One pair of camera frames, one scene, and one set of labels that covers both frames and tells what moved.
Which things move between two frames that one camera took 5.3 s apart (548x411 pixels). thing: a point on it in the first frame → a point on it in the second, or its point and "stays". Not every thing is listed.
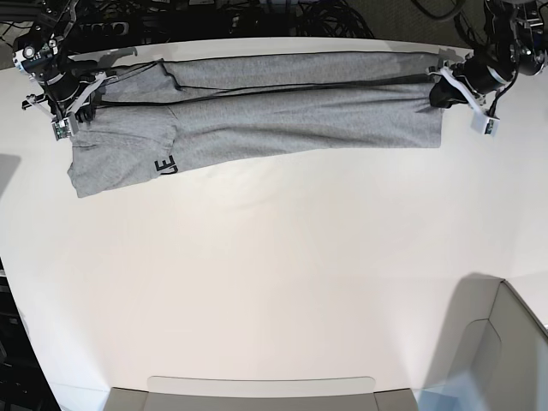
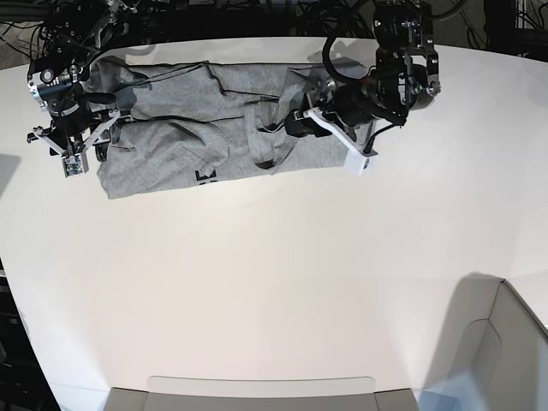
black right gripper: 468,80 → 348,106
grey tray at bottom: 203,393 stays
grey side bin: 491,336 stays
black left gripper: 68,91 → 74,125
